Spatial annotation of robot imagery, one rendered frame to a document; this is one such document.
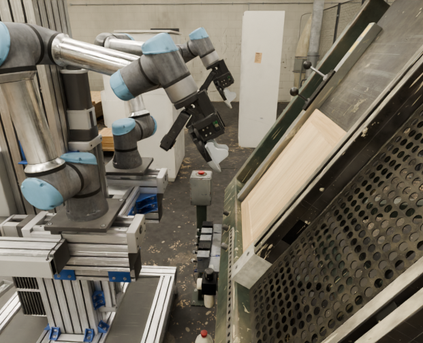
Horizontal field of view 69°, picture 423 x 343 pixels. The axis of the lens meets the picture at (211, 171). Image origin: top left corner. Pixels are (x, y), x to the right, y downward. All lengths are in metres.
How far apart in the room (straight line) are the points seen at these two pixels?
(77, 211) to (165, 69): 0.65
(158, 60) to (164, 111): 2.93
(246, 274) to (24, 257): 0.76
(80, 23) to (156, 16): 2.18
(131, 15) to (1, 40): 8.88
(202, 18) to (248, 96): 4.74
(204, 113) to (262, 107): 4.36
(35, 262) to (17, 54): 0.66
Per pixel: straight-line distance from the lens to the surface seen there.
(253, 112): 5.11
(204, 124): 0.76
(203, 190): 1.75
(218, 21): 9.41
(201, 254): 1.42
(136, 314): 1.97
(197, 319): 2.18
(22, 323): 2.15
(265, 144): 1.71
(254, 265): 1.02
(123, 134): 1.57
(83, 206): 1.19
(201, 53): 1.42
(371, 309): 0.57
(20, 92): 1.02
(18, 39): 1.02
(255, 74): 5.03
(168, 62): 0.75
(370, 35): 1.49
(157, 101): 3.66
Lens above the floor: 1.63
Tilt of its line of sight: 23 degrees down
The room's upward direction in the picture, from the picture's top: straight up
